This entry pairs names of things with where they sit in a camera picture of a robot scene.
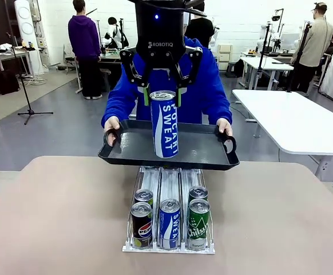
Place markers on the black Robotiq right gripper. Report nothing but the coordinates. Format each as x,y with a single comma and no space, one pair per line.
160,31

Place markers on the blue Pocari Sweat can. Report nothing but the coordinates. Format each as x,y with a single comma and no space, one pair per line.
169,226
164,126

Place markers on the black plastic serving tray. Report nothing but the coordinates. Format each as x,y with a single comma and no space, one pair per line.
201,146

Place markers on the green Chilsung Cider can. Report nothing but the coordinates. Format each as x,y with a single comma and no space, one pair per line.
198,226
198,192

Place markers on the person's right forearm blue sleeve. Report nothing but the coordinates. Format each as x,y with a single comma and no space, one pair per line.
110,110

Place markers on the person's left forearm blue sleeve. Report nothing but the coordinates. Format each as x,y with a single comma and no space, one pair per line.
222,110

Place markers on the person in blue hoodie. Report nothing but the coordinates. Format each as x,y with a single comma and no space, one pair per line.
209,86

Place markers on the black-haired seated person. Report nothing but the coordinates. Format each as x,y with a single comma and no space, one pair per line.
112,31

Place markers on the person in purple hoodie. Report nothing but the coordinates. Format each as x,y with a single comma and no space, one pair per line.
85,37

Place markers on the person in beige jacket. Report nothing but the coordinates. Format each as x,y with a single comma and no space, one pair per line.
315,43

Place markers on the person's right hand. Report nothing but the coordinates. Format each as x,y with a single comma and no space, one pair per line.
112,123

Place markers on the person's left hand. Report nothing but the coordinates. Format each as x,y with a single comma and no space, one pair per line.
224,126

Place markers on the beige drawer cabinet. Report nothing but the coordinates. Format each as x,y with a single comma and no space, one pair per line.
225,57

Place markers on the black backpack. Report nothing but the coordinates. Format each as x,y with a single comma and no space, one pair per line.
238,68

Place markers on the clear white can dispenser rack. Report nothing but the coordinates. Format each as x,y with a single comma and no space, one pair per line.
169,180

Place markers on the white workbench table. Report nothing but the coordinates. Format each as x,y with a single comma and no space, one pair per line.
266,64

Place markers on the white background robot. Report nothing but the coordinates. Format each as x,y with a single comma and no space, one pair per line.
261,43

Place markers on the large white table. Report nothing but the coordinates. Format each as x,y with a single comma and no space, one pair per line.
292,123

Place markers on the black microphone tripod stand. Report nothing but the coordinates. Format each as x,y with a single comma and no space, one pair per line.
30,111

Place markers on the white tower air conditioner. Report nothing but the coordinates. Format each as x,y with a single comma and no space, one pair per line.
26,28

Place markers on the black bag under table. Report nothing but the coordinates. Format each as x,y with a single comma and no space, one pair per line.
7,83

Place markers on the black camera tripod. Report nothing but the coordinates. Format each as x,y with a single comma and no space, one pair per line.
298,61
259,73

